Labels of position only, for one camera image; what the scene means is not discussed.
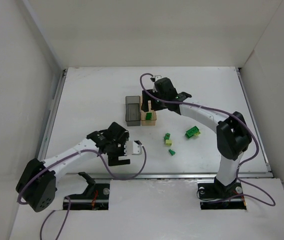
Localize dark green square lego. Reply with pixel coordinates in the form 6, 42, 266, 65
145, 112, 153, 121

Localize pale yellow-green small lego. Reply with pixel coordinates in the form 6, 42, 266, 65
165, 139, 173, 147

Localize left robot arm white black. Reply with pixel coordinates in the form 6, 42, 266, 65
15, 122, 130, 213

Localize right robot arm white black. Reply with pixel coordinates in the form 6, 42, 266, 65
141, 74, 253, 199

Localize grey transparent container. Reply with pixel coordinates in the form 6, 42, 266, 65
125, 95, 141, 127

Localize orange transparent container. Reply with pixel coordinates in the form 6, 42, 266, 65
140, 96, 157, 126

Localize small dark green lego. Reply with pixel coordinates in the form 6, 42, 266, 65
164, 133, 171, 140

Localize dark green long lego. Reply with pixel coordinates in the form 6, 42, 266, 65
185, 126, 200, 139

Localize dark green sloped lego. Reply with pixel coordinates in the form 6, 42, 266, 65
168, 149, 176, 156

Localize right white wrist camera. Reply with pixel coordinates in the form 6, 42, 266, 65
150, 75, 163, 83

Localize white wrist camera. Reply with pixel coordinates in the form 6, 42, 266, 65
150, 75, 163, 83
124, 140, 143, 156

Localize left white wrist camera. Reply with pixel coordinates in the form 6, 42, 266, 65
124, 140, 143, 156

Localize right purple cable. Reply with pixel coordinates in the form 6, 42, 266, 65
139, 72, 277, 207

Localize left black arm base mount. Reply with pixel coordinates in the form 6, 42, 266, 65
68, 172, 110, 211

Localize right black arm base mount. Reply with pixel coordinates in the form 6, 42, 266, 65
196, 182, 247, 210

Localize aluminium front rail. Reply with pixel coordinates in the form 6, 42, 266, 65
33, 172, 274, 180

